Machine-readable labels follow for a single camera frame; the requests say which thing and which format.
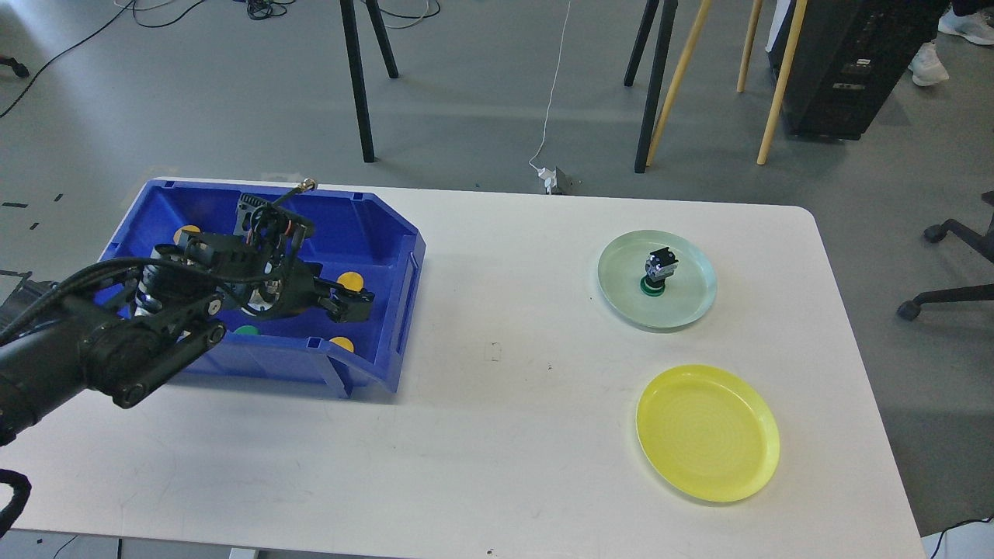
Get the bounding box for light green plate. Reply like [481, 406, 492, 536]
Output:
[596, 230, 718, 332]

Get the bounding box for black tripod legs right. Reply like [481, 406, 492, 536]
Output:
[624, 1, 680, 174]

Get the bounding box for white sneaker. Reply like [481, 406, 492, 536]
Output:
[908, 3, 993, 88]

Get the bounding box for black tripod leg left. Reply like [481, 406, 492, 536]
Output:
[339, 0, 400, 163]

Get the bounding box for black cable loop left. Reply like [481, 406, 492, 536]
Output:
[0, 468, 33, 536]

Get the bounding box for yellow button front corner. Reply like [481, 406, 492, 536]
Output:
[329, 336, 355, 352]

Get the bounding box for black computer tower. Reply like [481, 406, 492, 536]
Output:
[782, 1, 949, 141]

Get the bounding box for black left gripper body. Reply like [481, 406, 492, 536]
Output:
[226, 194, 327, 321]

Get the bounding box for green push button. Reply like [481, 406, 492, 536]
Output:
[640, 245, 679, 297]

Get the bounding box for wooden easel legs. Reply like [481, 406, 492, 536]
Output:
[644, 1, 808, 166]

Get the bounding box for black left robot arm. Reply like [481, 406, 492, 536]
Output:
[2, 195, 375, 445]

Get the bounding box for blue plastic storage bin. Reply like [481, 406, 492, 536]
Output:
[102, 179, 426, 398]

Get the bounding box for black office chair base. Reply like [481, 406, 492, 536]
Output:
[897, 190, 994, 322]

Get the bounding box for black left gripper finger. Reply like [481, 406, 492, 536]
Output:
[313, 270, 375, 307]
[317, 296, 372, 323]

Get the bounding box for yellow button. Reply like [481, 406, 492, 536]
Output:
[335, 270, 365, 297]
[172, 225, 202, 245]

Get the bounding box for white cable with plug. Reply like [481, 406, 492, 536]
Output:
[529, 0, 573, 195]

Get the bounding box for yellow plate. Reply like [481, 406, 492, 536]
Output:
[634, 364, 781, 505]

